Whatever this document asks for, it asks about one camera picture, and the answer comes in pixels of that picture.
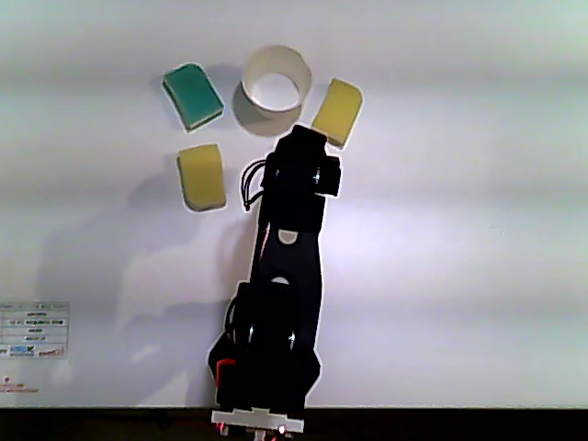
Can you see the printed label sticker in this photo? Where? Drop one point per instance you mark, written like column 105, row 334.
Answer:
column 34, row 328

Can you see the yellow sponge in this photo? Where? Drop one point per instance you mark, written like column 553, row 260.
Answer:
column 339, row 110
column 202, row 177

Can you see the green sponge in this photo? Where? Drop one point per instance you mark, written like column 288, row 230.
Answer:
column 192, row 96

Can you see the white paper cup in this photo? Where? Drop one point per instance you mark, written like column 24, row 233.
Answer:
column 275, row 59

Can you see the red and white sponge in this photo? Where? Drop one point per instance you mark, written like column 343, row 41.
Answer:
column 265, row 240

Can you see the white mounting bracket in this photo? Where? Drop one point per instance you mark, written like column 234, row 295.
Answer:
column 257, row 419

